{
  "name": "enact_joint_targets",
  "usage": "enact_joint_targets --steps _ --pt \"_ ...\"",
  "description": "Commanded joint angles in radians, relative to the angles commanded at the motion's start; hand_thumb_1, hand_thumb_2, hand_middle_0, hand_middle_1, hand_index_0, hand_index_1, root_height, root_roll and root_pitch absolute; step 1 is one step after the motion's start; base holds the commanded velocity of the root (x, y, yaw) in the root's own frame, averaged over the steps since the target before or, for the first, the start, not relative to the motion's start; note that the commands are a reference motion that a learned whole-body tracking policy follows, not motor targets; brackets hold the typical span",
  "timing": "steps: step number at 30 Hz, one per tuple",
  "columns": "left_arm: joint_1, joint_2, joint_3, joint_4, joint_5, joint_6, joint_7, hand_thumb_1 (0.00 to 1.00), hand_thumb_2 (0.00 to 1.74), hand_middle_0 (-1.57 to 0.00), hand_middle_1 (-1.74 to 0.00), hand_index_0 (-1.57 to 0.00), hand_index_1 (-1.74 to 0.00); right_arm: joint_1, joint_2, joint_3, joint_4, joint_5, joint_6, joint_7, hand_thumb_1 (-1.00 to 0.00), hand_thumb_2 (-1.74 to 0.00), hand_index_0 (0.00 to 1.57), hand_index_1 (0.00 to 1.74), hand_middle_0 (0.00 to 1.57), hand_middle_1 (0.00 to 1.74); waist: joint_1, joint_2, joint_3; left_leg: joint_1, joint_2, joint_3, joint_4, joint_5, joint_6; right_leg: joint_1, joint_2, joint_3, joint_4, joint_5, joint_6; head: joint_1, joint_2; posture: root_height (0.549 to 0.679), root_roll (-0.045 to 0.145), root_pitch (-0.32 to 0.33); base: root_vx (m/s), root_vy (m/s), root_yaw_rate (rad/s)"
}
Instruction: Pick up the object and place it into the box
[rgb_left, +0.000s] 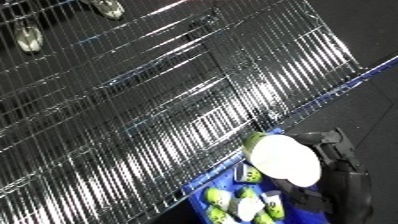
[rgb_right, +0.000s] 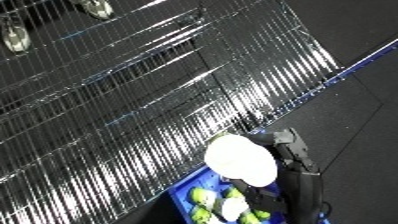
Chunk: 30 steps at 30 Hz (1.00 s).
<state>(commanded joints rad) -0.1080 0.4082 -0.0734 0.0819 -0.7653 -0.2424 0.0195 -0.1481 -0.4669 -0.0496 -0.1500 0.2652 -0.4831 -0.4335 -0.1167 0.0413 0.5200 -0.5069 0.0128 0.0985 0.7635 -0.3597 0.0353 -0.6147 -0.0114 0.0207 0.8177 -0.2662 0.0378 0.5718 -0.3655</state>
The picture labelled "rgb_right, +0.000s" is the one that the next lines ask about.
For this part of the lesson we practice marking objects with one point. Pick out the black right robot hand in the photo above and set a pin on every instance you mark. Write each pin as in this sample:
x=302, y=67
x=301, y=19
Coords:
x=293, y=153

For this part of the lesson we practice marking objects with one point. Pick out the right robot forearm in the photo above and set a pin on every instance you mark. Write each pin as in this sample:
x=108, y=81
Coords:
x=305, y=200

